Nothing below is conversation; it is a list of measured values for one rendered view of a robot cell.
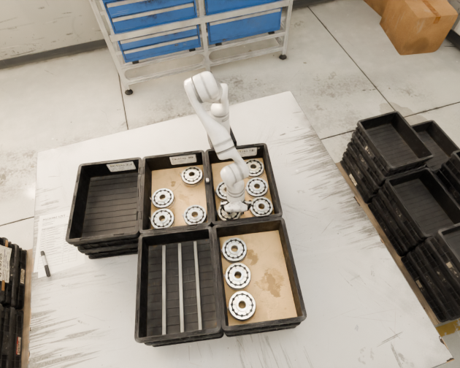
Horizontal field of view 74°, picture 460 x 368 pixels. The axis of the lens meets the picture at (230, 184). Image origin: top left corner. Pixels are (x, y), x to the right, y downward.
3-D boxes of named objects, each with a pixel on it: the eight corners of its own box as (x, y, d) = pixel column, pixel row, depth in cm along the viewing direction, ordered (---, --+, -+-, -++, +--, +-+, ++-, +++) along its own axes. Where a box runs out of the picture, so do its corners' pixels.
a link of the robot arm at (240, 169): (254, 176, 110) (240, 139, 107) (233, 186, 108) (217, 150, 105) (247, 174, 116) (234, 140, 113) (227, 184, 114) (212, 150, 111)
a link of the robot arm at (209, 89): (209, 66, 98) (217, 74, 123) (183, 78, 99) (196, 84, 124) (220, 93, 100) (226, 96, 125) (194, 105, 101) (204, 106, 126)
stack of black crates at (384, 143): (338, 161, 236) (356, 120, 198) (372, 152, 240) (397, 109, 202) (365, 205, 216) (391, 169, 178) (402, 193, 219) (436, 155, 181)
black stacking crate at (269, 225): (214, 236, 136) (212, 225, 126) (280, 228, 137) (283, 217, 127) (223, 334, 115) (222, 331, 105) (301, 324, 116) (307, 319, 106)
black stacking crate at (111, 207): (89, 177, 155) (79, 164, 146) (147, 171, 156) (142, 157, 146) (78, 253, 134) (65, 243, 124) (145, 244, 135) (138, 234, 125)
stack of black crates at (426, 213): (366, 205, 216) (385, 179, 187) (403, 193, 219) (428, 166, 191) (399, 258, 195) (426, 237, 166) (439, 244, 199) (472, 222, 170)
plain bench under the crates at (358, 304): (87, 207, 239) (36, 152, 180) (279, 155, 259) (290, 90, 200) (104, 472, 156) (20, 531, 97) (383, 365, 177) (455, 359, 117)
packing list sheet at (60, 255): (36, 217, 157) (35, 217, 156) (82, 204, 160) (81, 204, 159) (33, 279, 140) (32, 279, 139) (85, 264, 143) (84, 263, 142)
